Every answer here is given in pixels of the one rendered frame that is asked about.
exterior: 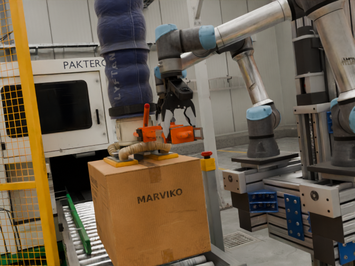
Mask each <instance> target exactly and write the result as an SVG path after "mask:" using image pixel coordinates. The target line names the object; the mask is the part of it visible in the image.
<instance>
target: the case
mask: <svg viewBox="0 0 355 266"><path fill-rule="evenodd" d="M88 169H89V177H90V185H91V192H92V200H93V205H94V212H95V220H96V228H97V234H98V236H99V238H100V240H101V242H102V244H103V246H104V248H105V250H106V252H107V254H108V256H109V258H110V259H111V261H112V263H113V265H114V266H158V265H161V264H166V263H169V262H173V261H176V260H180V259H184V258H188V257H191V256H194V255H198V254H201V253H205V252H209V251H211V243H210V235H209V226H208V218H207V209H206V204H205V195H204V187H203V178H202V169H201V161H200V158H195V157H189V156H183V155H179V157H177V158H171V159H165V160H154V159H150V158H146V157H144V159H141V160H138V164H136V165H130V166H124V167H118V168H116V167H114V166H112V165H110V164H108V163H106V162H104V160H97V161H90V162H88Z"/></svg>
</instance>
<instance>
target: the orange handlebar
mask: <svg viewBox="0 0 355 266"><path fill-rule="evenodd" d="M180 126H183V125H171V126H170V128H173V127H180ZM157 130H159V129H155V130H152V131H148V132H147V133H146V137H151V138H149V139H156V134H155V131H157ZM160 130H162V129H160ZM133 135H134V136H135V137H138V134H137V133H136V132H134V133H133ZM192 136H193V132H192V131H183V132H178V133H177V134H176V137H177V138H178V139H184V138H190V137H192Z"/></svg>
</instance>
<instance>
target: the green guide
mask: <svg viewBox="0 0 355 266"><path fill-rule="evenodd" d="M66 197H67V198H63V199H59V203H60V200H65V199H67V200H68V201H67V203H68V207H69V209H70V210H69V211H66V212H62V213H63V214H64V213H67V212H71V214H72V217H73V220H74V222H75V225H76V227H77V228H76V229H73V230H68V237H69V232H73V231H78V233H79V235H80V238H81V241H82V244H83V246H84V249H85V251H86V254H87V255H88V254H92V250H91V243H90V238H89V236H88V234H87V232H86V230H85V227H84V225H83V223H82V221H81V219H80V217H79V215H78V212H77V210H76V208H75V206H74V204H73V202H72V199H71V197H70V195H69V194H66ZM63 219H64V216H63ZM69 239H70V238H69Z"/></svg>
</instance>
